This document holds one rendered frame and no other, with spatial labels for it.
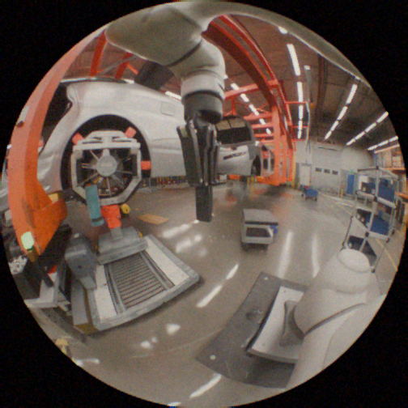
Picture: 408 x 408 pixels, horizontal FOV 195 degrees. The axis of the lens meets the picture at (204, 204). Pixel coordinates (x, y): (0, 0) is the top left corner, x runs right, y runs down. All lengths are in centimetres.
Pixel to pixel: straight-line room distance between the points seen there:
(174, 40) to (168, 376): 101
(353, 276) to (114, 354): 95
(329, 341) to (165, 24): 49
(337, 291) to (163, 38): 49
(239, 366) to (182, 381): 37
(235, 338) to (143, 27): 70
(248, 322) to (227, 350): 13
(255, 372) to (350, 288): 34
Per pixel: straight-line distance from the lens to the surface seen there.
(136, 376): 84
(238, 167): 283
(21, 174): 71
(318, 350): 27
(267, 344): 44
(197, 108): 22
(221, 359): 47
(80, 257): 85
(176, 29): 24
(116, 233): 123
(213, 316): 83
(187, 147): 19
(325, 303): 30
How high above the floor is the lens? 76
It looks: 15 degrees down
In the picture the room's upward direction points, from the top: straight up
